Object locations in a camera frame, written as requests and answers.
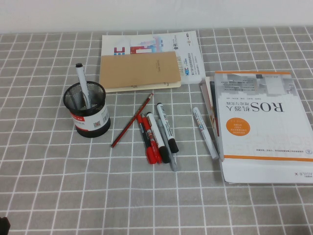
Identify brown kraft notebook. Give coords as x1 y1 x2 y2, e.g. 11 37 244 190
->
99 50 183 93

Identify white AgileX booklet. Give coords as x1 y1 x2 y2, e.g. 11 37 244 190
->
219 156 313 184

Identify black mesh pen holder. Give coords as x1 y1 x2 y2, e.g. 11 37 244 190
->
63 80 112 139

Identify white printed magazine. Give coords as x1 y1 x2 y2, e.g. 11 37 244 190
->
101 30 205 85

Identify grey gel pen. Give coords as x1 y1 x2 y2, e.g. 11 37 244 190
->
157 119 179 172

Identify red marker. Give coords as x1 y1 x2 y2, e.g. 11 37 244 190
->
141 117 159 165

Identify white orange ROS book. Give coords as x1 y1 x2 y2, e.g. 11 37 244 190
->
214 70 313 162

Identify white pen with black cap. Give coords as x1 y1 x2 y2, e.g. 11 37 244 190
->
75 63 93 109

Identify thin red black pen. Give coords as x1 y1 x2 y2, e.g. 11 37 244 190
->
136 113 150 150

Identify white marker with black cap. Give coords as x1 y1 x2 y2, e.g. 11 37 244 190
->
156 102 179 154
146 112 171 164

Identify red pencil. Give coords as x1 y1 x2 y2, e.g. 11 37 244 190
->
110 93 155 149

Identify thin orange white book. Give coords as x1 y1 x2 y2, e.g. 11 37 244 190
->
199 75 221 137

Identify grey checked tablecloth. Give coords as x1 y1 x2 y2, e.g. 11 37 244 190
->
0 25 313 235

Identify silver marker pen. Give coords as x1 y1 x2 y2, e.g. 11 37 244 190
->
192 107 220 160

